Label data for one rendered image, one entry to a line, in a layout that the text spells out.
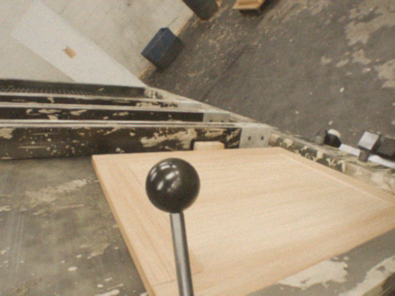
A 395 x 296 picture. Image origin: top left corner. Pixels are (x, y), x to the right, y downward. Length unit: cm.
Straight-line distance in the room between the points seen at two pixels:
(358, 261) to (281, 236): 10
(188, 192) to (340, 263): 22
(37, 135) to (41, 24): 356
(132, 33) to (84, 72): 176
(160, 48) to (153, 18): 116
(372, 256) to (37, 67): 555
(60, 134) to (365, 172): 70
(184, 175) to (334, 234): 31
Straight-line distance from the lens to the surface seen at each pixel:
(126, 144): 65
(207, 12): 489
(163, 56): 468
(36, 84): 195
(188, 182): 17
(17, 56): 565
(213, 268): 30
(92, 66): 416
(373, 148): 93
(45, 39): 414
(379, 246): 40
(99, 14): 553
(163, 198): 17
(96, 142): 64
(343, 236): 44
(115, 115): 87
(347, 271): 33
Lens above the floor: 154
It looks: 35 degrees down
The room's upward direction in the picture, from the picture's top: 53 degrees counter-clockwise
